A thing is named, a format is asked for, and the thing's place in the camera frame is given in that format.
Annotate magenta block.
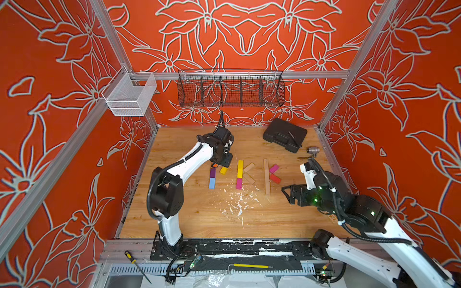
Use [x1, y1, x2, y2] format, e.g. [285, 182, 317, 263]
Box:
[269, 164, 280, 174]
[236, 178, 243, 190]

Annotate light blue block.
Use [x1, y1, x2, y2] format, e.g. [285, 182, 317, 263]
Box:
[209, 178, 216, 190]

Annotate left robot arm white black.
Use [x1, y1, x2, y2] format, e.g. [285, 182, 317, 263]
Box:
[146, 112, 234, 284]

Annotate yellow pencil on rail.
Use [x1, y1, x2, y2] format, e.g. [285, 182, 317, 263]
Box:
[232, 264, 273, 270]

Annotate black wire wall basket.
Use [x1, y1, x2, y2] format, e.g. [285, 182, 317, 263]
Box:
[177, 68, 286, 108]

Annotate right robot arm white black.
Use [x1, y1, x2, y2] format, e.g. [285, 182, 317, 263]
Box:
[282, 157, 461, 288]

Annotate red building block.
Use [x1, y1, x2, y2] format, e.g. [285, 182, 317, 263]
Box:
[270, 174, 281, 184]

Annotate small silver metal fitting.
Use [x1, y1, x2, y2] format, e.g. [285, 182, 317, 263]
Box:
[306, 146, 321, 158]

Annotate black plastic tool case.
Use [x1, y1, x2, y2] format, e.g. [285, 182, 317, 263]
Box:
[263, 118, 307, 154]

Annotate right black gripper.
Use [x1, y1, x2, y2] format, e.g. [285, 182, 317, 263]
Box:
[280, 182, 340, 217]

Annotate screwdriver yellow black handle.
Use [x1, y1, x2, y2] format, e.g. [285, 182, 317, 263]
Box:
[124, 250, 152, 284]

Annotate white mesh wall basket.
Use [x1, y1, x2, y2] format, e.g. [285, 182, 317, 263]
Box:
[102, 66, 157, 116]

